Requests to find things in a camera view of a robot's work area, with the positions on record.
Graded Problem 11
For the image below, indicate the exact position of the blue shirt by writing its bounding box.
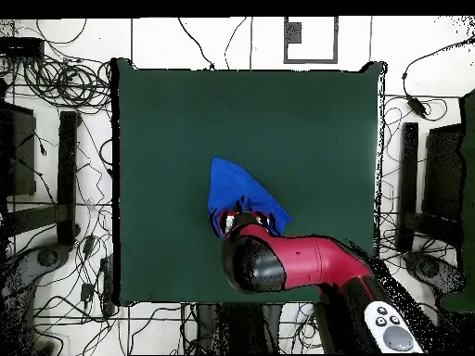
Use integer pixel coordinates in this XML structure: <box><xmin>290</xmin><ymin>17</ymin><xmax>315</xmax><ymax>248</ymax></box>
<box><xmin>206</xmin><ymin>157</ymin><xmax>293</xmax><ymax>238</ymax></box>

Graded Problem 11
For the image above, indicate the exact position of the dark green table cloth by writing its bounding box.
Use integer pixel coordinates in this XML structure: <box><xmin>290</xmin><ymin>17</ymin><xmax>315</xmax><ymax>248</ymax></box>
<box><xmin>109</xmin><ymin>57</ymin><xmax>388</xmax><ymax>308</ymax></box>

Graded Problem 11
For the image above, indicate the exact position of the black power strip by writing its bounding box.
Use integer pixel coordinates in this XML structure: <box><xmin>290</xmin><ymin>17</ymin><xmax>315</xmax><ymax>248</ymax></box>
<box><xmin>99</xmin><ymin>255</ymin><xmax>116</xmax><ymax>317</ymax></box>

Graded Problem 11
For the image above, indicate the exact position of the long black stand bar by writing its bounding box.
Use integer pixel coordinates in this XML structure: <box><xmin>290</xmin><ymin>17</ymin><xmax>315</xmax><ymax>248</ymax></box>
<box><xmin>56</xmin><ymin>110</ymin><xmax>82</xmax><ymax>248</ymax></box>
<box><xmin>395</xmin><ymin>121</ymin><xmax>419</xmax><ymax>254</ymax></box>

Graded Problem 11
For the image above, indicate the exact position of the grey stand foot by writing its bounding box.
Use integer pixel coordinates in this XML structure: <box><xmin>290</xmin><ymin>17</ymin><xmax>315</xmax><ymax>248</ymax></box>
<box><xmin>403</xmin><ymin>249</ymin><xmax>468</xmax><ymax>298</ymax></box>
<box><xmin>0</xmin><ymin>242</ymin><xmax>72</xmax><ymax>355</ymax></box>

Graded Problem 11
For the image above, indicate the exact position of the black cabinet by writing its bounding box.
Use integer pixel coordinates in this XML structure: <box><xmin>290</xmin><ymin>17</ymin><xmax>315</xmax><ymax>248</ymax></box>
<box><xmin>0</xmin><ymin>101</ymin><xmax>38</xmax><ymax>197</ymax></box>
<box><xmin>420</xmin><ymin>123</ymin><xmax>466</xmax><ymax>223</ymax></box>

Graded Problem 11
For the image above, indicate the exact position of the black power adapter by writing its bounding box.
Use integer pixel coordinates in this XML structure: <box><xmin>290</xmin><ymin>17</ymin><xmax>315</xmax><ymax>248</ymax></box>
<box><xmin>404</xmin><ymin>94</ymin><xmax>428</xmax><ymax>119</ymax></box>

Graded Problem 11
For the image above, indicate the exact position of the black electronics box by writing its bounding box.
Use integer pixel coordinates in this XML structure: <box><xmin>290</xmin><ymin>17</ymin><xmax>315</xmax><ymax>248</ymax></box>
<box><xmin>0</xmin><ymin>36</ymin><xmax>45</xmax><ymax>59</ymax></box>

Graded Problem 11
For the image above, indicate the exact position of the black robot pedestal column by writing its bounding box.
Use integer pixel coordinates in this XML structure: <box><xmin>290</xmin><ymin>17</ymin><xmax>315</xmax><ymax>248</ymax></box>
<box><xmin>195</xmin><ymin>303</ymin><xmax>284</xmax><ymax>355</ymax></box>

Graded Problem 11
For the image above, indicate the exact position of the black cable with plug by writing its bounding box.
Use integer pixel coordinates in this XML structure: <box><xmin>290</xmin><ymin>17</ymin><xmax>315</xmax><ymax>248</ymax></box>
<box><xmin>176</xmin><ymin>16</ymin><xmax>216</xmax><ymax>71</ymax></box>

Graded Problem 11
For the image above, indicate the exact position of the thin black cable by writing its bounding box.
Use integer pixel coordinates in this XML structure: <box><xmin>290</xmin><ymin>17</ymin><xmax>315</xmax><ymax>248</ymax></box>
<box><xmin>223</xmin><ymin>16</ymin><xmax>249</xmax><ymax>70</ymax></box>

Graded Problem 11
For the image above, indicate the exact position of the grey square floor frame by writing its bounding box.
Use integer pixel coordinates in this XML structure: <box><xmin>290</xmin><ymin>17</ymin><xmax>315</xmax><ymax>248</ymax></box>
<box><xmin>283</xmin><ymin>16</ymin><xmax>340</xmax><ymax>65</ymax></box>

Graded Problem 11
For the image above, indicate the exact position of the coiled black cable bundle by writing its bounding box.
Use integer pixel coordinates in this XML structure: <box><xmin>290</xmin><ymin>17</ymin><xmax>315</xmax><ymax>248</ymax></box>
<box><xmin>22</xmin><ymin>55</ymin><xmax>112</xmax><ymax>114</ymax></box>

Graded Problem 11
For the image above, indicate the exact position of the black adapter cable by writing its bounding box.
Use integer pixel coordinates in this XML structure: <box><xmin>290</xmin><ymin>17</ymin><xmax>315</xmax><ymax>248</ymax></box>
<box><xmin>401</xmin><ymin>36</ymin><xmax>475</xmax><ymax>99</ymax></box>

